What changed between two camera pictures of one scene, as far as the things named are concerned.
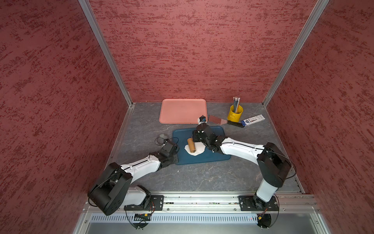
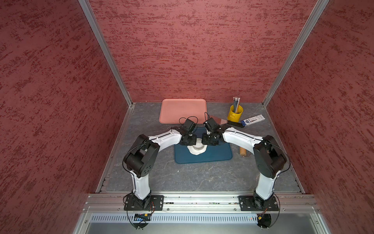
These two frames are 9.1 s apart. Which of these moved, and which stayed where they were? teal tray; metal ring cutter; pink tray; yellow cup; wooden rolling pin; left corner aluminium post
Moved: metal ring cutter; wooden rolling pin
Stayed: pink tray; left corner aluminium post; yellow cup; teal tray
